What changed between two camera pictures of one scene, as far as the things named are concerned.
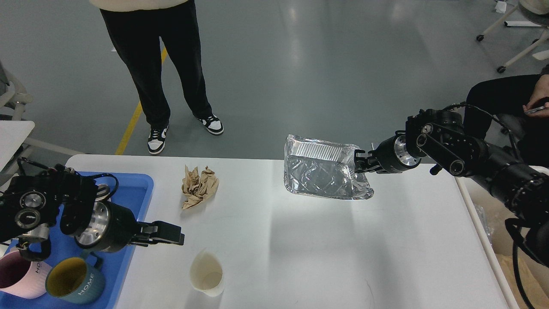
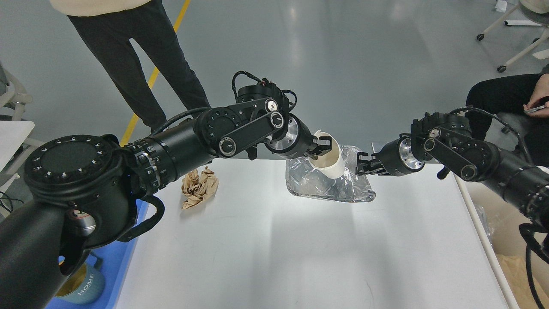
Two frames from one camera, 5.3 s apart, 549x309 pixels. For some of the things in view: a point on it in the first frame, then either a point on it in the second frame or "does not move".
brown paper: x=195 y=188 does not move
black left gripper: x=113 y=228 → x=296 y=143
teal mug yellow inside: x=76 y=280 does not move
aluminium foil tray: x=321 y=169 does not move
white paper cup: x=206 y=273 → x=330 y=164
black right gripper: x=393 y=155 does not move
